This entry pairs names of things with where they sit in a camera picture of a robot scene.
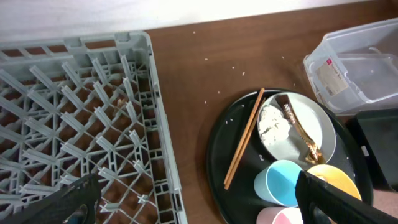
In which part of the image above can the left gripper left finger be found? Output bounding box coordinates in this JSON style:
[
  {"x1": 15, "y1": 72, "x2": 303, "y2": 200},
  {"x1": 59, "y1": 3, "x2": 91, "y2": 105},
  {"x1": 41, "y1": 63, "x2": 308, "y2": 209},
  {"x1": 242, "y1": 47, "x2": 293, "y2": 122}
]
[{"x1": 1, "y1": 174, "x2": 101, "y2": 224}]

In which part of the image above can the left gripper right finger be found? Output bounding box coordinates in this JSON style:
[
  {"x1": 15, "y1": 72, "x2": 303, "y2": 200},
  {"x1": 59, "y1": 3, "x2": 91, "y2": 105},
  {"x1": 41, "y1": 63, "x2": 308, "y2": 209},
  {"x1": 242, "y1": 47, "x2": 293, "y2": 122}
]
[{"x1": 295, "y1": 171, "x2": 397, "y2": 224}]

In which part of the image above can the yellow bowl with shells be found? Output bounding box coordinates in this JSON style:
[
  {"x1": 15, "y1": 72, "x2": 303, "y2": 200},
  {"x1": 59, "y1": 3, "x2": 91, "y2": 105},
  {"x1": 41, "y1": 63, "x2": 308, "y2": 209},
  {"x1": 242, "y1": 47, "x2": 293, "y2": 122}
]
[{"x1": 307, "y1": 164, "x2": 362, "y2": 200}]

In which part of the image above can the light blue cup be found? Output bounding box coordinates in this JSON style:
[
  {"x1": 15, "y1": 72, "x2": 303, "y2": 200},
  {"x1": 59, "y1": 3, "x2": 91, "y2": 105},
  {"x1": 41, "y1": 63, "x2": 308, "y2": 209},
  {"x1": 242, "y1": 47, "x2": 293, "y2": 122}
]
[{"x1": 254, "y1": 160, "x2": 302, "y2": 207}]

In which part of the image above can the gold brown snack wrapper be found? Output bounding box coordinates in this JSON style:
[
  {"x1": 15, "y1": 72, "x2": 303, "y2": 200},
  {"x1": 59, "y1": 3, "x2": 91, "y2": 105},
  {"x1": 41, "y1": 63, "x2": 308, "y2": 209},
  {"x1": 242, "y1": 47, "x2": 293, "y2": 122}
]
[{"x1": 276, "y1": 95, "x2": 326, "y2": 164}]

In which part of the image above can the pink cup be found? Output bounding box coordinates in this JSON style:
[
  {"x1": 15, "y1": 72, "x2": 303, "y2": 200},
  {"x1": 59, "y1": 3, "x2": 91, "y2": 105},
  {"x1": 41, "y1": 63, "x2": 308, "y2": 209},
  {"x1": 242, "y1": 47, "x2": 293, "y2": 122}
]
[{"x1": 256, "y1": 207, "x2": 303, "y2": 224}]

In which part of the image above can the white tissue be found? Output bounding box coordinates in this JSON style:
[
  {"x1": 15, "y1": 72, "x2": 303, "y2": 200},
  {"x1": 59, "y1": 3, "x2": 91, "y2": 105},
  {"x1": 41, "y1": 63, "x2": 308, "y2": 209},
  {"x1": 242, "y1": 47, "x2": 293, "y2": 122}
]
[{"x1": 258, "y1": 105, "x2": 290, "y2": 146}]

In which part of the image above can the grey dishwasher rack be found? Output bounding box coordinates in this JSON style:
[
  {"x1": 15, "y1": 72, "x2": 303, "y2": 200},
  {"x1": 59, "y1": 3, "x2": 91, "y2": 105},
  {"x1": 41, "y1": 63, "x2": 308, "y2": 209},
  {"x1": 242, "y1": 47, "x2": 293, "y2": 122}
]
[{"x1": 1, "y1": 31, "x2": 187, "y2": 223}]

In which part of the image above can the round black tray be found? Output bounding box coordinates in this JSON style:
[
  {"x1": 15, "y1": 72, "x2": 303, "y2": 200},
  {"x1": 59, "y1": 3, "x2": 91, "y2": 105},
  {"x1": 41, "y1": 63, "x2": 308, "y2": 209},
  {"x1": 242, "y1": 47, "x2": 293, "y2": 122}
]
[{"x1": 206, "y1": 91, "x2": 374, "y2": 224}]

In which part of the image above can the grey round plate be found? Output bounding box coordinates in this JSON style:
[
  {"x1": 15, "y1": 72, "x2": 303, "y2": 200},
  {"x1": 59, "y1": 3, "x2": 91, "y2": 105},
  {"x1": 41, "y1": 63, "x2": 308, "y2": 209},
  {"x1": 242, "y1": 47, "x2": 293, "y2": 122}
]
[{"x1": 257, "y1": 92, "x2": 336, "y2": 170}]

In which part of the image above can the black rectangular tray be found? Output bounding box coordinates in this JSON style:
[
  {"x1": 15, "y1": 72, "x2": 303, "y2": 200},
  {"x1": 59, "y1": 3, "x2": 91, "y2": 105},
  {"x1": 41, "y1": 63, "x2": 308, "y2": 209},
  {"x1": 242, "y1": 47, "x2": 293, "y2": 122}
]
[{"x1": 346, "y1": 108, "x2": 397, "y2": 192}]

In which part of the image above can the lower wooden chopstick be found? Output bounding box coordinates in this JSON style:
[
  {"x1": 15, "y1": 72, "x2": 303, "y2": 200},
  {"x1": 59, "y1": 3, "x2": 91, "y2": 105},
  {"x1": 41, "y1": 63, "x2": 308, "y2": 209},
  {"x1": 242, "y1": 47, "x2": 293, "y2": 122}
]
[{"x1": 224, "y1": 96, "x2": 265, "y2": 190}]

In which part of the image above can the wooden chopstick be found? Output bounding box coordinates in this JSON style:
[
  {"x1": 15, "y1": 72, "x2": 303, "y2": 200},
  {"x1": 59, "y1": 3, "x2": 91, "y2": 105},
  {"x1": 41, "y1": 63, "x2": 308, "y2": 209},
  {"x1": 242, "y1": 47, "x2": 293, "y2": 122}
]
[
  {"x1": 224, "y1": 96, "x2": 265, "y2": 190},
  {"x1": 224, "y1": 88, "x2": 264, "y2": 190}
]

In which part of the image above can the upper wooden chopstick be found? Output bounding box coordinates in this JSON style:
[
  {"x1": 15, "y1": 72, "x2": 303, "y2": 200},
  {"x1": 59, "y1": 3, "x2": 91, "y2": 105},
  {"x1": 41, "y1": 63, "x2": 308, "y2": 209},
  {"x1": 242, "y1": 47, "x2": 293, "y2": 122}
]
[{"x1": 224, "y1": 88, "x2": 264, "y2": 190}]

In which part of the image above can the clear plastic bin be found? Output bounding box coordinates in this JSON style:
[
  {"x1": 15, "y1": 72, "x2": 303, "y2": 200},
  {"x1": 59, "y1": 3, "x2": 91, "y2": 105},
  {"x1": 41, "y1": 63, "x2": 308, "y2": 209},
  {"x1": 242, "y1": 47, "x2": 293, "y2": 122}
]
[{"x1": 303, "y1": 19, "x2": 397, "y2": 116}]

